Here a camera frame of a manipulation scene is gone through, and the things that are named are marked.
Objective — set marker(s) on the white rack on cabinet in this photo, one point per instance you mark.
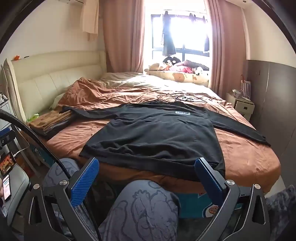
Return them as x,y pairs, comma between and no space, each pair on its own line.
246,89

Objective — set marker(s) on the folded grey garment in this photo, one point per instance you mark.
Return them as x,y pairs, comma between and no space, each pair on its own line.
55,129

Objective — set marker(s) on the cream padded headboard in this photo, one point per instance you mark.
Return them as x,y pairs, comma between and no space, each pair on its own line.
31,84

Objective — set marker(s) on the folded tan garment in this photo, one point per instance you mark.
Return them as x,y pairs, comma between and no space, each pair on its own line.
47,122

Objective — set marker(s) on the black long-sleeve sweater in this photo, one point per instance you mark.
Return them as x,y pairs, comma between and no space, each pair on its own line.
162,137

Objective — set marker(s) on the smartphone with lit screen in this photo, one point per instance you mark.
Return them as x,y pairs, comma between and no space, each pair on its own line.
7,187

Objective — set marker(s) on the beige bed sheet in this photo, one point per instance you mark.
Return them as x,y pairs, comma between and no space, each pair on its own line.
138,80

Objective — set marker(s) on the pink left curtain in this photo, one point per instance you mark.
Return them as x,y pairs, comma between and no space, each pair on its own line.
123,31

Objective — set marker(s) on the bear print long pillow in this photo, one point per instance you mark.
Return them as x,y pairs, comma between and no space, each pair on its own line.
182,77

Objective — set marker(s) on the black white plush toy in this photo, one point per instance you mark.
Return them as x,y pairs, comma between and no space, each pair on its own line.
171,60

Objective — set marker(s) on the pink right curtain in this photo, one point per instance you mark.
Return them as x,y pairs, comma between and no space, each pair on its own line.
228,47

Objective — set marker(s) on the brown terry bed blanket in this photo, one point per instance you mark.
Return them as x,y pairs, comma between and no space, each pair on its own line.
246,161

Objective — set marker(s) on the patterned grey trouser leg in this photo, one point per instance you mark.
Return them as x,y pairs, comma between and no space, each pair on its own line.
143,210

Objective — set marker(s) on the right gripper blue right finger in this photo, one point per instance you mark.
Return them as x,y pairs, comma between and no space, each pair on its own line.
212,181

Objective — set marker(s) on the pink curtain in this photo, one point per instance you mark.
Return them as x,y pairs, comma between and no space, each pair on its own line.
123,31
228,47

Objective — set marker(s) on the white bedside cabinet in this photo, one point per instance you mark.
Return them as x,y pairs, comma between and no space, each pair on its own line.
244,107

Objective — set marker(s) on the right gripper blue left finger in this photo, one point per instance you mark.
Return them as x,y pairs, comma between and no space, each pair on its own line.
81,181

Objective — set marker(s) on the dark hanging garment at window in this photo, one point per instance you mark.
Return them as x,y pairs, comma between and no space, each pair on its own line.
168,44

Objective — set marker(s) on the dark wardrobe doors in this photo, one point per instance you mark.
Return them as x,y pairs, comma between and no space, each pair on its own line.
273,93

